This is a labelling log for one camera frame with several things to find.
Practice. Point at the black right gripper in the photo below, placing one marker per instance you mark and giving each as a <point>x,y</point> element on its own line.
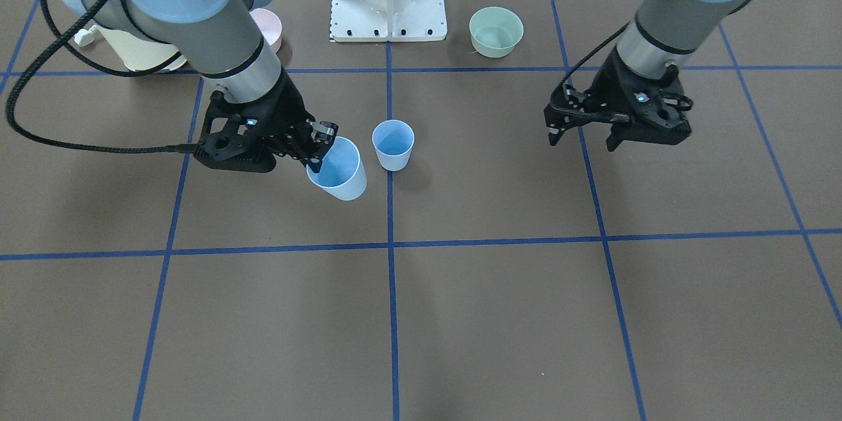
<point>287,112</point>

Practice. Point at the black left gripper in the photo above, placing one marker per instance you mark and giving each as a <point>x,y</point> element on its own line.
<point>608,87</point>

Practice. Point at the light blue cup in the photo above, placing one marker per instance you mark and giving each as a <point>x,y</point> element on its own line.
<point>342,173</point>
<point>393,141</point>

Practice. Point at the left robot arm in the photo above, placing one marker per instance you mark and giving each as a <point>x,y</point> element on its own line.
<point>667,32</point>

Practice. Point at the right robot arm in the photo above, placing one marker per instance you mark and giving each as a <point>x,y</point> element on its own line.
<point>217,37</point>

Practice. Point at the pink bowl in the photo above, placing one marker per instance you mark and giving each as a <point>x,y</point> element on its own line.
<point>270,26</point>

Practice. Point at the green bowl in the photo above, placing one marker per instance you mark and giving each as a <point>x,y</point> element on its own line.
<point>495,31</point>

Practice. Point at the cream toaster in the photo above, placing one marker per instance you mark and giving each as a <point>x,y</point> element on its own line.
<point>139,54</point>

